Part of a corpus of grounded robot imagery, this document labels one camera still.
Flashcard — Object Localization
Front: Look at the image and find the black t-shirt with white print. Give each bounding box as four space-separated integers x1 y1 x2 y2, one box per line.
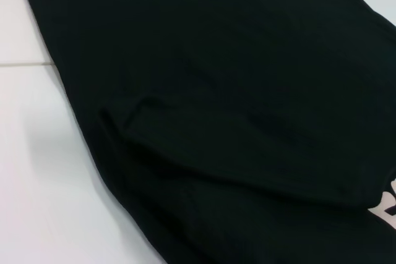
14 0 396 264

